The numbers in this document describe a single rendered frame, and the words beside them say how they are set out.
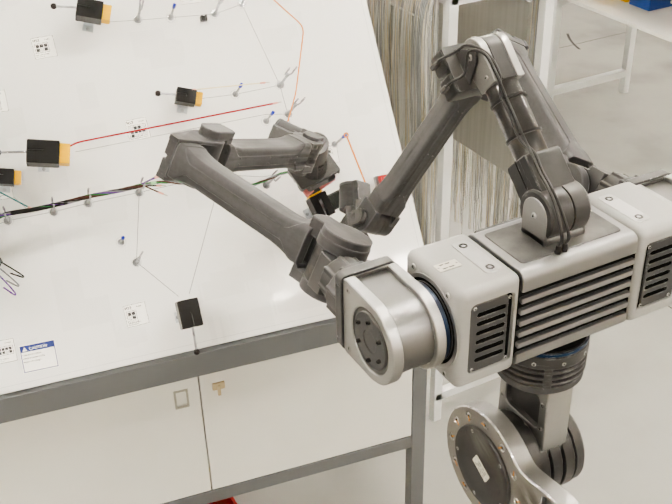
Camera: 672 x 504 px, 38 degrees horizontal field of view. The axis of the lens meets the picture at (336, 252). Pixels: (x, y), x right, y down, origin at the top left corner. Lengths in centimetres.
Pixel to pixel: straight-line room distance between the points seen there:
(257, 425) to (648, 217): 133
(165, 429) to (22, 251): 54
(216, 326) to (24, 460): 53
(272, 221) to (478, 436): 45
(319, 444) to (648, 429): 127
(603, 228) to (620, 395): 218
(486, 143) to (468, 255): 193
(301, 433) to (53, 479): 61
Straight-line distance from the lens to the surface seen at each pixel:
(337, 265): 136
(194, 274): 226
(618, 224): 141
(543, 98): 179
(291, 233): 146
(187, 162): 161
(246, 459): 254
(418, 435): 270
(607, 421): 343
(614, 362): 369
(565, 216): 132
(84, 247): 225
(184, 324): 215
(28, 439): 236
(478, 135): 325
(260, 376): 239
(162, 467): 249
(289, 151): 193
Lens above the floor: 221
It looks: 32 degrees down
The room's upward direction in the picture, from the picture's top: 2 degrees counter-clockwise
